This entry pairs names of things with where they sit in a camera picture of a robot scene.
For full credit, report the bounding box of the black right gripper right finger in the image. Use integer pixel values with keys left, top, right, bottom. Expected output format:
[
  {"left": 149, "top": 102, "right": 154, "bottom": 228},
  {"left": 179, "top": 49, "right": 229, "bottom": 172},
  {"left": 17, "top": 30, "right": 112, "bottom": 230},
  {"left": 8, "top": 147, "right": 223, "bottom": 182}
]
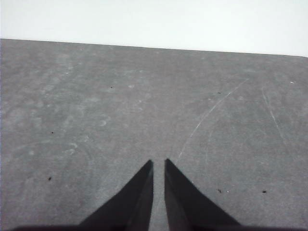
[{"left": 164, "top": 158, "right": 241, "bottom": 231}]

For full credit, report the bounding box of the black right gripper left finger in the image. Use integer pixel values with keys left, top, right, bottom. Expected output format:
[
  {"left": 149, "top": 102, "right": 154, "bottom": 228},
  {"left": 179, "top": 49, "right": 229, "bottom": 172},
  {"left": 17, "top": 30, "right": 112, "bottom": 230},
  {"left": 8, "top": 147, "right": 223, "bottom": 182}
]
[{"left": 79, "top": 159, "right": 154, "bottom": 231}]

